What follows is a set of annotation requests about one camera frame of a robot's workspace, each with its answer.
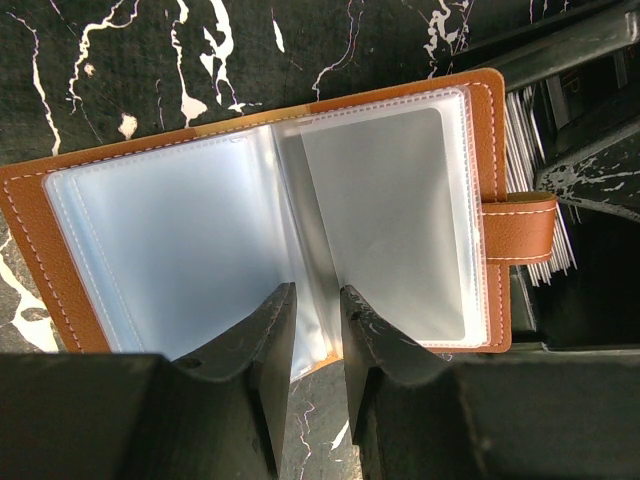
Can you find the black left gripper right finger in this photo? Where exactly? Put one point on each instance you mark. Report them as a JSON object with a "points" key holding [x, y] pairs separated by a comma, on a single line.
{"points": [[379, 355]]}

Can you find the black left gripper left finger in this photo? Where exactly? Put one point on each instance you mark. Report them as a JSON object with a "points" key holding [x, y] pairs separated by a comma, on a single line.
{"points": [[243, 377]]}

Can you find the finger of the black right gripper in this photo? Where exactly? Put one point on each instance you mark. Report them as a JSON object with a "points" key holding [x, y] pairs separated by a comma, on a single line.
{"points": [[602, 175]]}

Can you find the black plastic card box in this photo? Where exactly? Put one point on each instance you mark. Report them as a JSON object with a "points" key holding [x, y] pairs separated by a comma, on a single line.
{"points": [[571, 70]]}

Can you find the brown leather card holder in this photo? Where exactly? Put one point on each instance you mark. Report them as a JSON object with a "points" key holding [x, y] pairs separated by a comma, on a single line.
{"points": [[160, 244]]}

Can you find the black credit card stack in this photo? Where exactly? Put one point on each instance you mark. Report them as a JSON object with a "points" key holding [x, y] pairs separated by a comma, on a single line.
{"points": [[525, 158]]}

